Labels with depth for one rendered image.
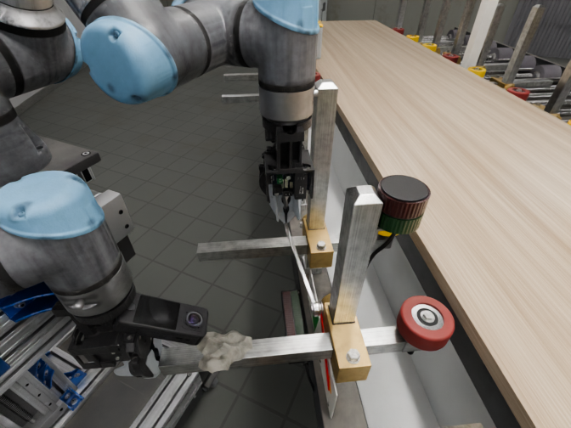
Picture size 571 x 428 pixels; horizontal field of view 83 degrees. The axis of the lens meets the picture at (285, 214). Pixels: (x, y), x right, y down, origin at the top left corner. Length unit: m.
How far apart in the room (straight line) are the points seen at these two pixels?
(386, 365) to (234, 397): 0.77
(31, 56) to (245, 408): 1.24
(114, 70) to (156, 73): 0.04
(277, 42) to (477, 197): 0.61
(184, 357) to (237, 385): 0.92
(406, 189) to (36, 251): 0.38
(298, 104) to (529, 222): 0.59
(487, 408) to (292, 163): 0.47
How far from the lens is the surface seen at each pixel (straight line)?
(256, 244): 0.71
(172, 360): 0.56
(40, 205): 0.34
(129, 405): 1.30
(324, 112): 0.59
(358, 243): 0.42
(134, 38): 0.34
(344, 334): 0.55
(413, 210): 0.39
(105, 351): 0.49
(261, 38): 0.42
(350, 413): 0.69
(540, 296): 0.69
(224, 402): 1.45
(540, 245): 0.80
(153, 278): 1.86
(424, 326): 0.55
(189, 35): 0.39
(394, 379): 0.82
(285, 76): 0.42
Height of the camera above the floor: 1.34
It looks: 40 degrees down
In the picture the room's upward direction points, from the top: straight up
